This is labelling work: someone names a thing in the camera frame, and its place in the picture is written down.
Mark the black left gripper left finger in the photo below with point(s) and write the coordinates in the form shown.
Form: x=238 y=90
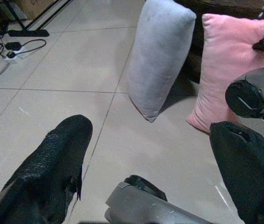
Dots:
x=45 y=163

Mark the black floor stand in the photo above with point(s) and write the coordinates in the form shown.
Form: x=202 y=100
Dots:
x=27 y=32

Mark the white power strip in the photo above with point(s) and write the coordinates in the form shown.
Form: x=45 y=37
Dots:
x=17 y=54

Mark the dark brown sofa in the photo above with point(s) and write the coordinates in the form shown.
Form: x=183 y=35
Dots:
x=227 y=7

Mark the black power adapter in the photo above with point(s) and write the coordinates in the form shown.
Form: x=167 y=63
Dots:
x=12 y=45

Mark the pink pillow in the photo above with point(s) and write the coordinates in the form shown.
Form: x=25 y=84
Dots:
x=225 y=51

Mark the brown cardboard box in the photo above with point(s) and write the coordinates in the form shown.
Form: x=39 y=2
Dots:
x=37 y=8

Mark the grey left robot leg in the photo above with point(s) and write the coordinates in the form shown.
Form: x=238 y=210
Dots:
x=136 y=207

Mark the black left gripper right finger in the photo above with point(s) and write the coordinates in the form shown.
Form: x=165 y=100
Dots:
x=248 y=168

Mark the black plug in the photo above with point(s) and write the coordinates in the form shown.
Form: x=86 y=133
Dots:
x=11 y=54

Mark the grey pillow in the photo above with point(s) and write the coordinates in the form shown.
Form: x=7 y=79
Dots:
x=159 y=58

